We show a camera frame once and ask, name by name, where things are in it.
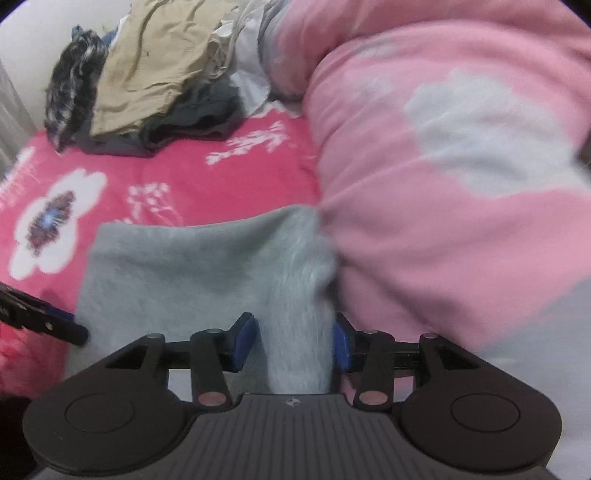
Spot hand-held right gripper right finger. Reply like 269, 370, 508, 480
332, 313, 482, 412

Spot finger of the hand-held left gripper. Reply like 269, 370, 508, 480
0, 282, 75, 325
9, 318, 89, 347

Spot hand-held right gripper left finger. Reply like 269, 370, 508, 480
104, 313, 257, 412

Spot grey sweatshirt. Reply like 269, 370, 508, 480
65, 205, 342, 395

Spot light pink floral quilt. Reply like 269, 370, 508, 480
226, 0, 591, 462

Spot pink floral fleece blanket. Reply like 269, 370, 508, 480
0, 99, 324, 402

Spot silver grey curtain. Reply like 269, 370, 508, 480
0, 58, 40, 174

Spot black white plaid shirt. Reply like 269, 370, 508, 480
44, 28, 109, 153

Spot beige pants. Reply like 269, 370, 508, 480
90, 0, 241, 139

